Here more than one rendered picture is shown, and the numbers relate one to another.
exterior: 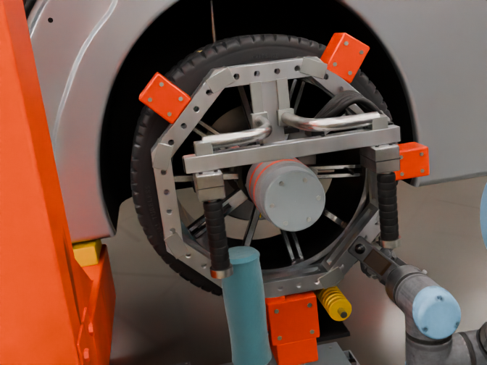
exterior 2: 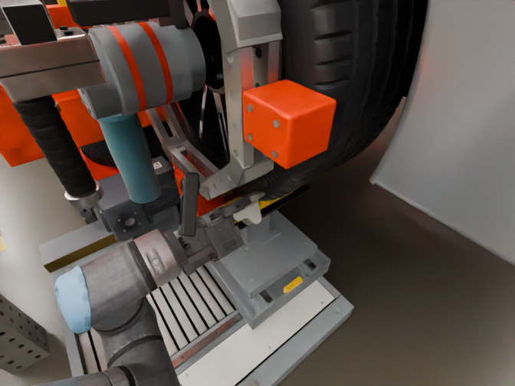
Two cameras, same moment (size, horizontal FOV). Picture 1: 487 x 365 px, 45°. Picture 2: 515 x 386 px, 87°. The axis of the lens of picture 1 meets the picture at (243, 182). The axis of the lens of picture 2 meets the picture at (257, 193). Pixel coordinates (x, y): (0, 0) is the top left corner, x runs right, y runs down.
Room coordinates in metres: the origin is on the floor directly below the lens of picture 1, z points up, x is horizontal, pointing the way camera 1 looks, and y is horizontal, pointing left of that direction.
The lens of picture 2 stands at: (1.17, -0.64, 1.01)
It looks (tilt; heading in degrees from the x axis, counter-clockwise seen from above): 42 degrees down; 60
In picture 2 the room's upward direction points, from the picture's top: straight up
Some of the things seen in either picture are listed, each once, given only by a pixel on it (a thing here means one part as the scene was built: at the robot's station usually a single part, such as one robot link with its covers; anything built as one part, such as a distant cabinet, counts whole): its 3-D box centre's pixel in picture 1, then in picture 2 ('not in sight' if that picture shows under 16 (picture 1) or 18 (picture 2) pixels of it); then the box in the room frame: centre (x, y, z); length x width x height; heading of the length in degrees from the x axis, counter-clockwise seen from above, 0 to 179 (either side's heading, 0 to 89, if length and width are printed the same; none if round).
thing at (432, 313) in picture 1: (427, 305); (107, 286); (1.08, -0.34, 0.62); 0.12 x 0.09 x 0.10; 8
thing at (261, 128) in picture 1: (232, 116); not in sight; (1.18, 0.01, 1.03); 0.19 x 0.18 x 0.11; 8
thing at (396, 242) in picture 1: (388, 207); (60, 151); (1.10, -0.28, 0.83); 0.04 x 0.04 x 0.16
